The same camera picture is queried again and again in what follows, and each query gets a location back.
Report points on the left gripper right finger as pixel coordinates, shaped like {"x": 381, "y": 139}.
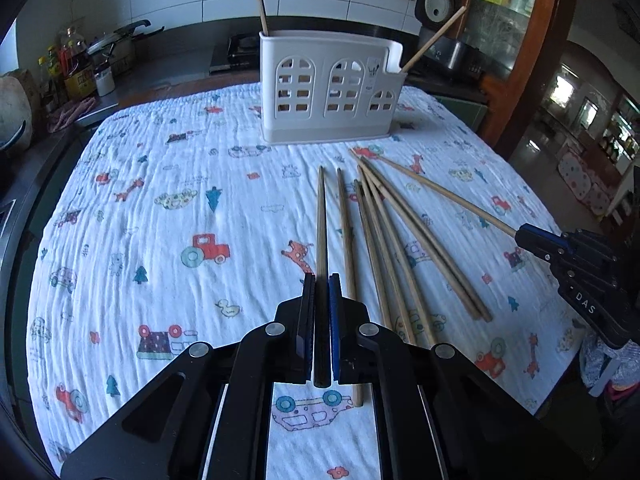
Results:
{"x": 336, "y": 316}

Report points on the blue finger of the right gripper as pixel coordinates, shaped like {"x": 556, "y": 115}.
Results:
{"x": 542, "y": 244}

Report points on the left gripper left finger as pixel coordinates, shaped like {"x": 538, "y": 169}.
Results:
{"x": 305, "y": 318}

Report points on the light wooden chopstick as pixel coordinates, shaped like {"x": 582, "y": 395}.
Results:
{"x": 445, "y": 194}
{"x": 430, "y": 43}

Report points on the dark wooden chopstick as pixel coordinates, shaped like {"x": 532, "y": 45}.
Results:
{"x": 416, "y": 299}
{"x": 373, "y": 257}
{"x": 349, "y": 264}
{"x": 322, "y": 360}
{"x": 263, "y": 17}
{"x": 396, "y": 307}

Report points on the printed white cotton cloth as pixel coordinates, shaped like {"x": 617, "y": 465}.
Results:
{"x": 179, "y": 223}

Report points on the wooden glass cabinet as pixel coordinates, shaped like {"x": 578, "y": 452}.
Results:
{"x": 519, "y": 44}

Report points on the white utensil holder caddy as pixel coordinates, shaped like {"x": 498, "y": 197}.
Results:
{"x": 328, "y": 86}

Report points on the black gas stove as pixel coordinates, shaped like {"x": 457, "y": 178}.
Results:
{"x": 240, "y": 52}

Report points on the white small jar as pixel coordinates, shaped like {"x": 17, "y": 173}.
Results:
{"x": 103, "y": 77}

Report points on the pink rag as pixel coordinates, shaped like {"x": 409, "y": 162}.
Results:
{"x": 68, "y": 113}

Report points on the soy sauce bottle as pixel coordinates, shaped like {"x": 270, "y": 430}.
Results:
{"x": 76, "y": 65}

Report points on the steel pressure cooker pot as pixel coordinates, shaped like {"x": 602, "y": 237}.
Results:
{"x": 117, "y": 50}

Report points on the yellow oil bottle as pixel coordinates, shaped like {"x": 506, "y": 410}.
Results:
{"x": 52, "y": 87}

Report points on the round wooden cutting board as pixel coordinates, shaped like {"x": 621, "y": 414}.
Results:
{"x": 19, "y": 101}

